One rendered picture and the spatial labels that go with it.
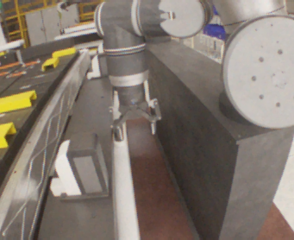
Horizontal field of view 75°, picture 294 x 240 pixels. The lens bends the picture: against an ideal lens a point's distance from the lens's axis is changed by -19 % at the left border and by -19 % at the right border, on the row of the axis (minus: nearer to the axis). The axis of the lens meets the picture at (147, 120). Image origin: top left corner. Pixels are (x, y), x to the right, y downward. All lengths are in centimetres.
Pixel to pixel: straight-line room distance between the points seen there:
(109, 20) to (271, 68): 37
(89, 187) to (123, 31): 36
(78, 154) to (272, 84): 37
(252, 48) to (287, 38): 6
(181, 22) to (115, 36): 16
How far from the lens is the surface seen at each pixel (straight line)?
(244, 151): 71
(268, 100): 38
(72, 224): 50
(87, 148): 45
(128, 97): 60
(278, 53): 36
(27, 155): 54
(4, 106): 83
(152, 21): 50
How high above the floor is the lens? 125
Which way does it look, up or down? 28 degrees down
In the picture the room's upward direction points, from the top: 7 degrees counter-clockwise
